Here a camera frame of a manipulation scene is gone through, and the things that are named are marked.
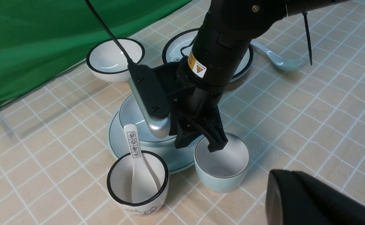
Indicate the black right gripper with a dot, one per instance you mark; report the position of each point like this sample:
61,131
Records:
193,105

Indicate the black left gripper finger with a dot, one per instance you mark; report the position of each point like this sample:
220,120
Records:
297,198

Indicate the pale blue cup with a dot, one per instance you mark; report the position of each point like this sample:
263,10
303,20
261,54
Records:
224,170

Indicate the pale blue bowl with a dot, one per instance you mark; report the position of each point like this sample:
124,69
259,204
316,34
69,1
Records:
130,113

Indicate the pale blue ceramic spoon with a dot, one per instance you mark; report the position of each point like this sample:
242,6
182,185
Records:
284,64

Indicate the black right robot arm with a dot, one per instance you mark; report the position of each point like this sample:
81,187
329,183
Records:
229,27

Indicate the white spoon with characters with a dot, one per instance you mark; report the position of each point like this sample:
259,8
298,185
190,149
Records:
138,175

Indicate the illustrated black-rimmed plate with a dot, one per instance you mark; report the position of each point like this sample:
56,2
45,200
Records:
179,45

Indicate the black-rimmed white cup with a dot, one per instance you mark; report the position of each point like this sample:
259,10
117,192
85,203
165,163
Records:
119,184

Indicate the small black-rimmed white bowl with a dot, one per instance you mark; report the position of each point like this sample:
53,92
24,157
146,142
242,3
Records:
108,63

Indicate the green backdrop cloth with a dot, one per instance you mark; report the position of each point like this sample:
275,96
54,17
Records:
40,39

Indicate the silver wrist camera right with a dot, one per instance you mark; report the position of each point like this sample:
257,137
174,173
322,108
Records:
151,99

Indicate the black cable tie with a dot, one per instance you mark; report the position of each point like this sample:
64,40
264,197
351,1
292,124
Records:
308,36

